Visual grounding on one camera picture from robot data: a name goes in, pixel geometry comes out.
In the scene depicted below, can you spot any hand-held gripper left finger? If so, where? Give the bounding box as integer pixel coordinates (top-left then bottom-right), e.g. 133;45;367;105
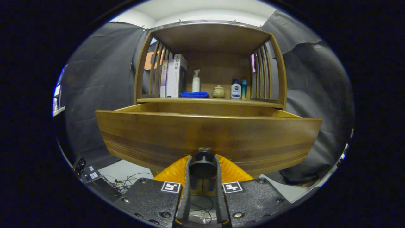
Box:
113;155;193;228

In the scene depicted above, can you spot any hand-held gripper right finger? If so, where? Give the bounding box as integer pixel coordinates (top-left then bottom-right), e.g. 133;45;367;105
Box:
214;154;293;228

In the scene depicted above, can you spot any wooden drawer with black knob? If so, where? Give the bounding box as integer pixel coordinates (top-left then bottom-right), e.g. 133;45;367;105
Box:
95;102;323;179

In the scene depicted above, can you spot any wooden countertop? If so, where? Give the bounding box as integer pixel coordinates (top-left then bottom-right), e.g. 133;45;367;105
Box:
137;97;284;109

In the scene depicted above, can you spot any wooden cabinet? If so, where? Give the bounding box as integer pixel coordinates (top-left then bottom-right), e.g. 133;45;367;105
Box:
134;22;288;197

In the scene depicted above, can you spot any black electronics box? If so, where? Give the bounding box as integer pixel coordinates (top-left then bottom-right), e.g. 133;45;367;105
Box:
73;158;122;203

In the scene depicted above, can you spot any blue folded cloth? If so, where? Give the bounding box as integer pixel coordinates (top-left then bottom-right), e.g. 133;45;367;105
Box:
180;91;210;98

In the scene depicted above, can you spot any lidded ceramic teacup with saucer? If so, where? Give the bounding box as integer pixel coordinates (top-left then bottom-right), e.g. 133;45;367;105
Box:
211;85;226;98

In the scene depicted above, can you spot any white lotion bottle blue cap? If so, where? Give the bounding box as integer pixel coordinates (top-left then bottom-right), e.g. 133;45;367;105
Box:
230;79;242;99

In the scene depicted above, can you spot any white pump bottle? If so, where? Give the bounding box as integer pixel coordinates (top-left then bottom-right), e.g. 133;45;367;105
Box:
192;69;201;93

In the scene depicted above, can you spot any thin purple book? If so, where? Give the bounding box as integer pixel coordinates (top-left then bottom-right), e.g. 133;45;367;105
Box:
160;60;169;98

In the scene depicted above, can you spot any large white book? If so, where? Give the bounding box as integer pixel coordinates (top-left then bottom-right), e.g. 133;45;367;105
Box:
166;54;188;98

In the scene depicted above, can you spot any screen on white stand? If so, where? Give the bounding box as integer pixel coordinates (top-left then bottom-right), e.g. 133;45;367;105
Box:
52;68;66;117

